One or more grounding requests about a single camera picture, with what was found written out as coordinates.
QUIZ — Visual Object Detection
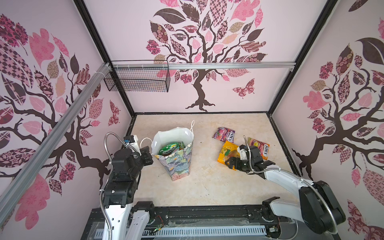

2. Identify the orange Fox's candy bag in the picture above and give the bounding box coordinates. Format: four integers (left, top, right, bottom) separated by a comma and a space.
248, 138, 270, 161

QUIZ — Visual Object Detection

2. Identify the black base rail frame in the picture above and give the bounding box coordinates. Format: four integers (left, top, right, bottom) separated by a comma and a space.
80, 203, 341, 240

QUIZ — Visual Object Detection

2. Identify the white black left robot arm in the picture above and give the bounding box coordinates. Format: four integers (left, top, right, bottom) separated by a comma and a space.
100, 146, 155, 240

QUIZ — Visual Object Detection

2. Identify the white slotted cable duct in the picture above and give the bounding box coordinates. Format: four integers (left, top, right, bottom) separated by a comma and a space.
95, 225, 268, 239

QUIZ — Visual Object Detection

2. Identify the purple Fox's candy bag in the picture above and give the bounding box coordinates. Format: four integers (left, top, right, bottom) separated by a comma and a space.
213, 127, 235, 143

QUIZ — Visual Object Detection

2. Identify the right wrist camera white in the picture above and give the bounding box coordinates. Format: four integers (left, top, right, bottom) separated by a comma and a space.
237, 145, 250, 161

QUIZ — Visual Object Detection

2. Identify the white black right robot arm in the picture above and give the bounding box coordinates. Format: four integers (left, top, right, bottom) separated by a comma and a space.
218, 145, 346, 235

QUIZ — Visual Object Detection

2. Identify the floral white paper bag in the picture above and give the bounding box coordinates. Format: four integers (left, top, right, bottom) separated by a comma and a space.
139, 121, 195, 182

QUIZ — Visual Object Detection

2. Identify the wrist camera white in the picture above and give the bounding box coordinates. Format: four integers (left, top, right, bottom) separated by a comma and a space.
237, 145, 250, 161
123, 135, 141, 155

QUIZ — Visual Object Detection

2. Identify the green snack packet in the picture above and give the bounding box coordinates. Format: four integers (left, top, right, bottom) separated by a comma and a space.
159, 142, 185, 157

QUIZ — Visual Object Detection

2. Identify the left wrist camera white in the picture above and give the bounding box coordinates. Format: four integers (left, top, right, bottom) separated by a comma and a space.
123, 135, 141, 155

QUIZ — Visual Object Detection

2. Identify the yellow snack bag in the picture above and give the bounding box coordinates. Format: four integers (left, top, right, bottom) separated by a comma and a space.
217, 141, 240, 166

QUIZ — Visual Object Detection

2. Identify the aluminium rail wall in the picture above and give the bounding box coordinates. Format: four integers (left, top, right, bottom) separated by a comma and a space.
113, 62, 296, 70
1, 63, 111, 224

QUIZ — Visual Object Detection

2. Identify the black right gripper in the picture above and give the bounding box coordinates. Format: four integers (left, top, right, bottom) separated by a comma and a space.
224, 156, 253, 171

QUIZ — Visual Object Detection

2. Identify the aluminium rail left wall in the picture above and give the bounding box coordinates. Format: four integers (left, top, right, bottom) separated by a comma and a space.
1, 63, 111, 224

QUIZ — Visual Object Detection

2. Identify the black wire basket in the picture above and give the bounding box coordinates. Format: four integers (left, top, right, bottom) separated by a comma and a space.
104, 60, 171, 93

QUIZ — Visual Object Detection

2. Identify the aluminium rail back wall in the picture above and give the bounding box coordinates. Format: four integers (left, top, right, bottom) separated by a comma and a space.
113, 62, 296, 70

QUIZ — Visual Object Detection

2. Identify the right metal cable conduit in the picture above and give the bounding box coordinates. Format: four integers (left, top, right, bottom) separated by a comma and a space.
242, 134, 339, 240

